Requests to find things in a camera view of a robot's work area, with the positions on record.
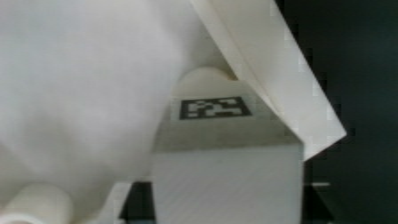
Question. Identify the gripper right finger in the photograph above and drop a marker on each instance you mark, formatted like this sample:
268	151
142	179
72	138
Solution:
316	212

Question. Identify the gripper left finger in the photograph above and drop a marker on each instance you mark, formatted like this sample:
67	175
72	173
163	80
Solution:
128	208

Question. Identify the white square table top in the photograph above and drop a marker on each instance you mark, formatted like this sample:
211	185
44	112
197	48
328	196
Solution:
119	105

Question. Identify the white U-shaped obstacle fence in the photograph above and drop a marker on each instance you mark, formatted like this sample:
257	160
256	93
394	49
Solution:
254	40

